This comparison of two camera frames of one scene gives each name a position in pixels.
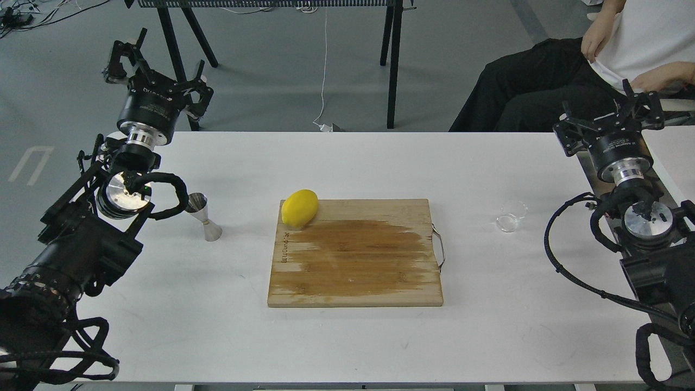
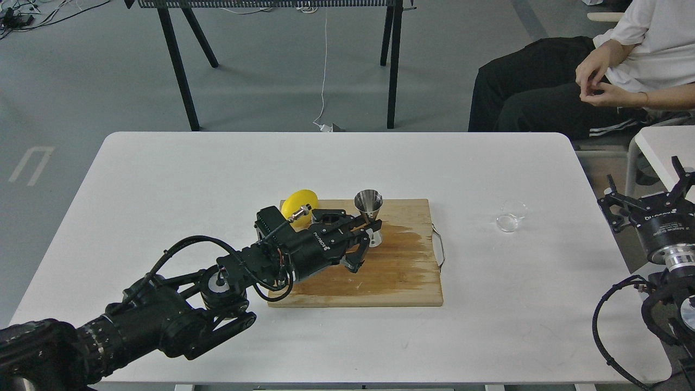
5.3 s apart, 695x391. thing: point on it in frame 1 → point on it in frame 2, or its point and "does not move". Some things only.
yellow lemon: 299,208 does not move
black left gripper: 153,103 → 311,248
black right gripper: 620,152 → 658,228
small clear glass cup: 511,212 does not move
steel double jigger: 198,207 → 368,202
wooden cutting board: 358,253 does not move
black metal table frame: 171,10 does not move
